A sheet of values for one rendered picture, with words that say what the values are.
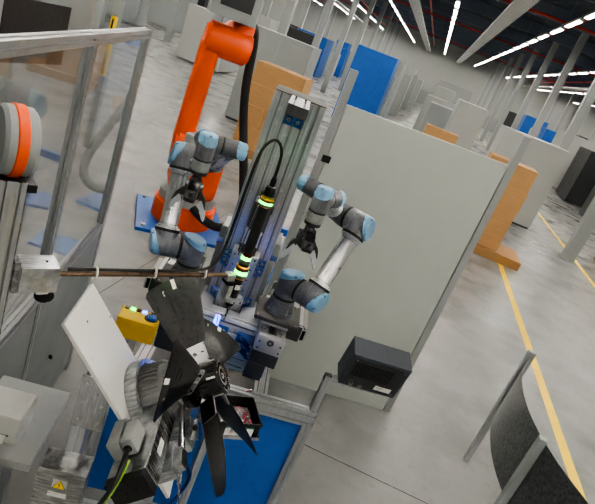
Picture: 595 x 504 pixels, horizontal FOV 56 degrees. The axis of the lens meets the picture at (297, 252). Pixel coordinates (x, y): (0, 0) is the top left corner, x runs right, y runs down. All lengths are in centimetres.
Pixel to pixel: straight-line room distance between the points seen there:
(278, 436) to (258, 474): 24
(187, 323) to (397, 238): 216
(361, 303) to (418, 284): 41
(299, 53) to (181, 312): 1075
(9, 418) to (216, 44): 438
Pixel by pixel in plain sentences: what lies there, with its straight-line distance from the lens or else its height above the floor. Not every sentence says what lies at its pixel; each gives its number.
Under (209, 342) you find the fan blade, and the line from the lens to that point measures 209.
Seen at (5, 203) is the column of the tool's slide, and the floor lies 175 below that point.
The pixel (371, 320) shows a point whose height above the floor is 69.
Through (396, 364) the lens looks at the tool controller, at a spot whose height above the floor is 123.
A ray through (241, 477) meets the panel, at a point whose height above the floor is 40.
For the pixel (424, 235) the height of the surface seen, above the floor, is 139.
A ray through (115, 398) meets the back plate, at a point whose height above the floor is 114.
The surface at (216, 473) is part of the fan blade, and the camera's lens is 186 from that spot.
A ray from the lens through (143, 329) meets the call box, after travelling 233.
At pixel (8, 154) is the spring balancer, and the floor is 187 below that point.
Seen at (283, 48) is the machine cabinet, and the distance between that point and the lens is 1246.
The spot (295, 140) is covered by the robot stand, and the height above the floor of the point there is 184.
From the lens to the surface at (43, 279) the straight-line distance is 151.
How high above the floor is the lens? 230
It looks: 21 degrees down
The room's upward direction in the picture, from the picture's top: 21 degrees clockwise
